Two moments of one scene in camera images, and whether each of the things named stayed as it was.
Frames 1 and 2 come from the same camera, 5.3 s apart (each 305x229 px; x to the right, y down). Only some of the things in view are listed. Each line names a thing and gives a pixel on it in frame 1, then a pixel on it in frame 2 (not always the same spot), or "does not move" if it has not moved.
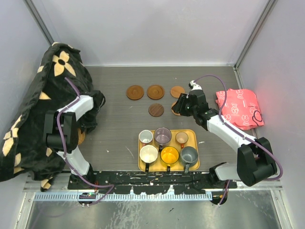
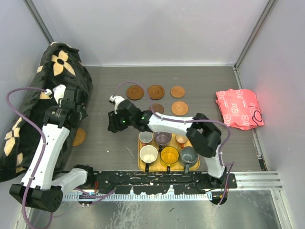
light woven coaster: [81, 136] does not move
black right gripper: [178, 107] -> [113, 124]
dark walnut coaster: [156, 109] does not move
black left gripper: [89, 126] -> [84, 114]
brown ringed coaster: [135, 92] does not move
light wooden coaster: [176, 91] does not move
